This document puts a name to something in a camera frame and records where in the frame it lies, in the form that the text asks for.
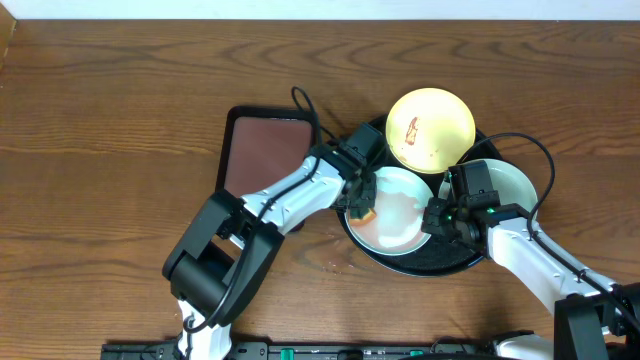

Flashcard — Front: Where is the green yellow sponge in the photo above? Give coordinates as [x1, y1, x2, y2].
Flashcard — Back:
[349, 206, 376, 223]

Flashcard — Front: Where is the light blue plate front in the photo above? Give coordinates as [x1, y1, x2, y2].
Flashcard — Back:
[346, 166, 433, 256]

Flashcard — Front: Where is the light blue plate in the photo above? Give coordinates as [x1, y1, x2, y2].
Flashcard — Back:
[346, 166, 433, 256]
[438, 159, 538, 219]

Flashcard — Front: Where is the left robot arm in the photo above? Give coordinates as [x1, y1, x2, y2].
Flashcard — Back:
[162, 123, 386, 359]

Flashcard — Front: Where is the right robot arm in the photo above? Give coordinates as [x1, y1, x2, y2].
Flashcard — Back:
[422, 159, 639, 359]

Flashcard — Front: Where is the round black serving tray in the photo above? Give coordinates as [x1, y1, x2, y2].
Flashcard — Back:
[336, 114, 504, 277]

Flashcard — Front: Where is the yellow dirty plate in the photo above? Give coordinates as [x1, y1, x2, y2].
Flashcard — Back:
[385, 88, 476, 174]

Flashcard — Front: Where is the black rectangular water tray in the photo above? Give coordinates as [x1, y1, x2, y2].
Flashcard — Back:
[215, 106, 315, 198]

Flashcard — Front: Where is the left black cable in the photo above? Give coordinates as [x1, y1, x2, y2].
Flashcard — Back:
[182, 85, 341, 334]

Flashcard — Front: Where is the black cable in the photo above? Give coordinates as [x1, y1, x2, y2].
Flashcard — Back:
[182, 85, 341, 334]
[469, 131, 640, 336]

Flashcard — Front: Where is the right black cable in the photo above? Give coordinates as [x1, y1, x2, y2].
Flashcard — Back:
[469, 131, 640, 336]

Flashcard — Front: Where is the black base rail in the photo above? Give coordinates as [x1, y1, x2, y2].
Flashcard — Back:
[100, 342, 498, 360]

